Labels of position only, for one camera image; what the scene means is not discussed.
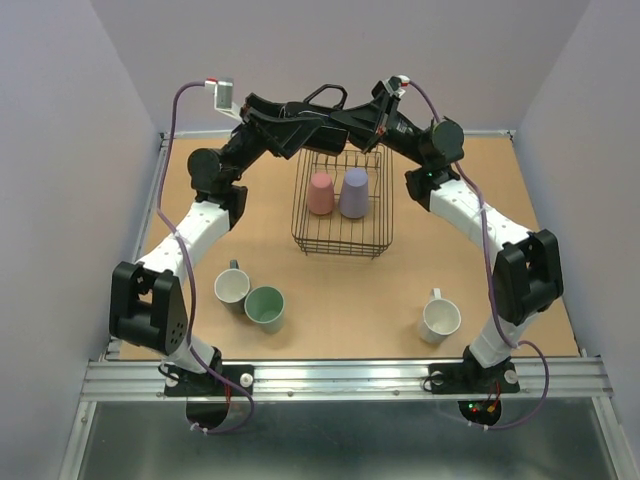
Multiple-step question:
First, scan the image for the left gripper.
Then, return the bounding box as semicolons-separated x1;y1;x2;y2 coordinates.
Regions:
222;93;323;186

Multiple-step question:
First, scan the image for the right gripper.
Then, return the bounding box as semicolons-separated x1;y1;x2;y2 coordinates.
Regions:
327;90;428;168

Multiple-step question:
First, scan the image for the lavender cup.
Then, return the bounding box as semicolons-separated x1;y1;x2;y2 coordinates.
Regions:
339;168;369;219

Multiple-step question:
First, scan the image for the pink cup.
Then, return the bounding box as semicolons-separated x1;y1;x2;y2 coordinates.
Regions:
307;172;334;215

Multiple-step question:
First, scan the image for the black mug white inside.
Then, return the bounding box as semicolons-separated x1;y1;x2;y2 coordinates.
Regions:
279;84;348;156

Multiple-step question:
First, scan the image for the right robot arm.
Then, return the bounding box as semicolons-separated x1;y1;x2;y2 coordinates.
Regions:
329;76;564;390

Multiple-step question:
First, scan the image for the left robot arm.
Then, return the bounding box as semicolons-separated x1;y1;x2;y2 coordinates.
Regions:
109;81;326;394

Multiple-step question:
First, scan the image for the grey mug white inside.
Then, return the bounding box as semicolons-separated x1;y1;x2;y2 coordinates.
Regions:
214;259;251;314

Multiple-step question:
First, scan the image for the green cup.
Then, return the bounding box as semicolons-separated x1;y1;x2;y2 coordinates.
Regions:
245;286;286;334

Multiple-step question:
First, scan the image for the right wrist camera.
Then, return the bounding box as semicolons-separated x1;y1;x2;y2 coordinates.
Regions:
382;75;410;99

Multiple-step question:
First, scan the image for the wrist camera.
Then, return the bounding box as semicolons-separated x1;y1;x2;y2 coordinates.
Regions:
204;78;239;119
382;75;410;99

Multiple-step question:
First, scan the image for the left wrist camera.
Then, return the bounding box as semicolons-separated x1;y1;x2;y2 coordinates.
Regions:
204;78;239;119

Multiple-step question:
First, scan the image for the black wire dish rack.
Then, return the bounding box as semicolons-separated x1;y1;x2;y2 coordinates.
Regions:
291;146;393;258

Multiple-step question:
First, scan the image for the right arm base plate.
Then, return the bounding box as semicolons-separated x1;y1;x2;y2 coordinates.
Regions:
426;362;520;395

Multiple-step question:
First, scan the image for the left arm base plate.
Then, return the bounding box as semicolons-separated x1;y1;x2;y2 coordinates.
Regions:
158;363;255;398

